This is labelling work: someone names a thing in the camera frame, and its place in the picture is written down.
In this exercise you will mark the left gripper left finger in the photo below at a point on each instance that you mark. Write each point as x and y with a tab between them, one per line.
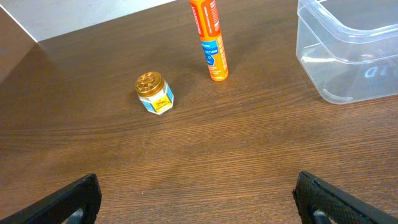
78	202

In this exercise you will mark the orange tablet tube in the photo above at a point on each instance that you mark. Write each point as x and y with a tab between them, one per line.
205	14

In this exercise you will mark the clear plastic container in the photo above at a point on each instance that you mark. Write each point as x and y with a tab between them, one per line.
348	48

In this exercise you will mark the small gold-lid balm jar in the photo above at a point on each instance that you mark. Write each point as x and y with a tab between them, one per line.
154	93

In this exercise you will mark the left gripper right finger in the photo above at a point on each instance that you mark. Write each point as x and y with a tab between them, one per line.
318	201

